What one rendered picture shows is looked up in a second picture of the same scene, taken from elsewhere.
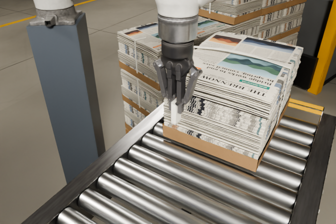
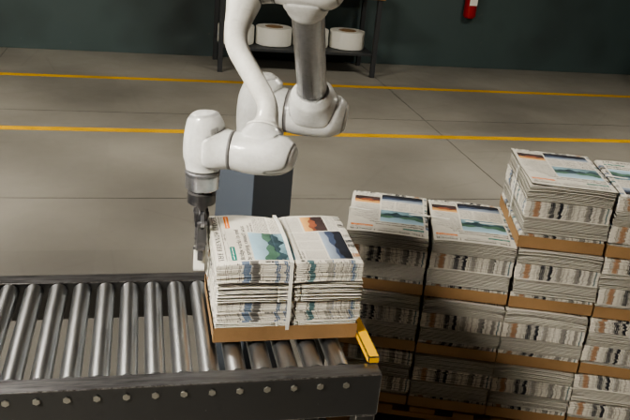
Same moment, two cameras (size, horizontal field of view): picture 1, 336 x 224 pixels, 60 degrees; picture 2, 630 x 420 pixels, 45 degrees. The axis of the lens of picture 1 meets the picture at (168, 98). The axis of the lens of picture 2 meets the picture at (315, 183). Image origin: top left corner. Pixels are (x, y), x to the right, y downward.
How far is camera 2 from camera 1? 1.70 m
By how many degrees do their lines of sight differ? 41
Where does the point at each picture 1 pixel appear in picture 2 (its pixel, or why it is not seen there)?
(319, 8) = not seen: outside the picture
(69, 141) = not seen: hidden behind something
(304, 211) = (194, 377)
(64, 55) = (239, 188)
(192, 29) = (199, 184)
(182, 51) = (192, 199)
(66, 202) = (89, 280)
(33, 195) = not seen: hidden behind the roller
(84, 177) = (118, 277)
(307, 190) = (222, 374)
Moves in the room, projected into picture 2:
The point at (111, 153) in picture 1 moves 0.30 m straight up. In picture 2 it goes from (155, 276) to (157, 180)
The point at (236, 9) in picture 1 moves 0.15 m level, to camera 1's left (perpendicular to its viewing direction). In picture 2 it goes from (525, 223) to (487, 208)
